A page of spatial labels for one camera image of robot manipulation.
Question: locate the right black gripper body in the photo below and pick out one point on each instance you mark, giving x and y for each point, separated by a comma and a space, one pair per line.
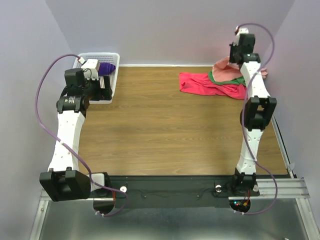
234, 50

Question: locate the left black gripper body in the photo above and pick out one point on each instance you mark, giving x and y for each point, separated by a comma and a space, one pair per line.
94, 92

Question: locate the pink towel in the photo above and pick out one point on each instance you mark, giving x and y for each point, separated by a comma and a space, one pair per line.
223, 70

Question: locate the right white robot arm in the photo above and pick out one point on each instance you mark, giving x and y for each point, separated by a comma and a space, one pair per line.
257, 112

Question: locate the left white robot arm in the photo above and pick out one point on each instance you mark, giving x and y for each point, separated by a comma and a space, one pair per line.
63, 180

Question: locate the rolled purple towel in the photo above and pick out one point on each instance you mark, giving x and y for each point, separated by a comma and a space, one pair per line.
106, 68

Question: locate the white perforated plastic basket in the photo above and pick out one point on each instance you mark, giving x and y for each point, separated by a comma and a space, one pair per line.
110, 57

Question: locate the green towel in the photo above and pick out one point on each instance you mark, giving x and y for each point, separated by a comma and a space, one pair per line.
236, 81

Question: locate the red towel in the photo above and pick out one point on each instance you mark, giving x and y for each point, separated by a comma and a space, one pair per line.
200, 84

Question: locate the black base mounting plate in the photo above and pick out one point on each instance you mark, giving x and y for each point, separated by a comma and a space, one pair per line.
172, 202

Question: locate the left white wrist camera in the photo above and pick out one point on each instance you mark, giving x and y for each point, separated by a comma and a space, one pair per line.
91, 69

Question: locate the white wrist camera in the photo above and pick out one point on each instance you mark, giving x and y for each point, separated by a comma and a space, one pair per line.
91, 69
241, 30

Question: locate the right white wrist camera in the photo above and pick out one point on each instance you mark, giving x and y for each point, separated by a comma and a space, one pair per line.
241, 30

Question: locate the aluminium frame rail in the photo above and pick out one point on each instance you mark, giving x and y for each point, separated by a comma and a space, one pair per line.
280, 186

